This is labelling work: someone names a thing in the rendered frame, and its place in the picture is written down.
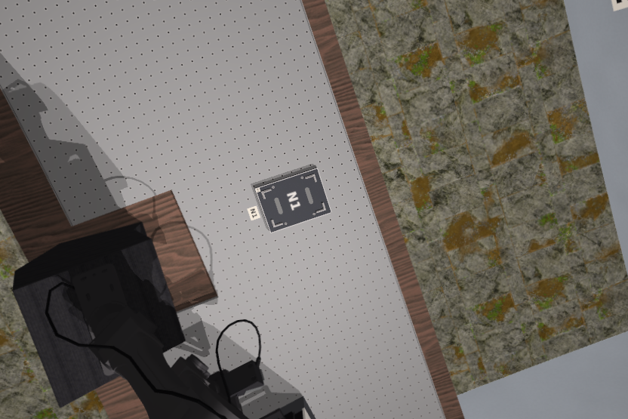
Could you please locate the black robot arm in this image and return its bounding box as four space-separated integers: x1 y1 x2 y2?
72 263 264 419

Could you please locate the grey heat sealer housing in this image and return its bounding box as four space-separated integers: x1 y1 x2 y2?
259 396 316 419

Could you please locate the cream label with n1 text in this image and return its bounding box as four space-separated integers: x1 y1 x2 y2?
248 206 260 220

